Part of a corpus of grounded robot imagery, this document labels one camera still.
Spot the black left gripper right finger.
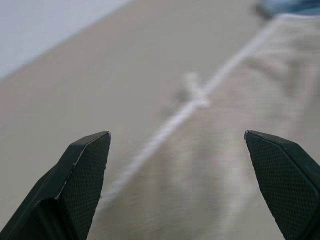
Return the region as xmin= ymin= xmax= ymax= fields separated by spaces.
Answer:
xmin=244 ymin=129 xmax=320 ymax=240

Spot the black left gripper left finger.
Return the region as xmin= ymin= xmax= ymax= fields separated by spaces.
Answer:
xmin=0 ymin=130 xmax=112 ymax=240

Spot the beige towel with white hem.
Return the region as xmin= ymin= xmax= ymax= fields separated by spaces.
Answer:
xmin=87 ymin=13 xmax=320 ymax=240

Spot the dark blue blurred object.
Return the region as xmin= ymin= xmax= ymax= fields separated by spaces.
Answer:
xmin=254 ymin=0 xmax=320 ymax=19

